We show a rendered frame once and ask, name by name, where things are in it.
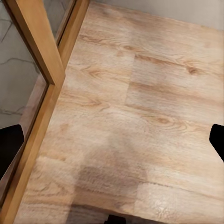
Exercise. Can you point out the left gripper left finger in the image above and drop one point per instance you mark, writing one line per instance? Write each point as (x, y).
(11, 140)

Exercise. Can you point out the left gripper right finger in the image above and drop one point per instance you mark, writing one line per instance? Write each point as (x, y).
(217, 139)

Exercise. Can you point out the door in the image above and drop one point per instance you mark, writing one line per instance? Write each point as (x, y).
(37, 38)

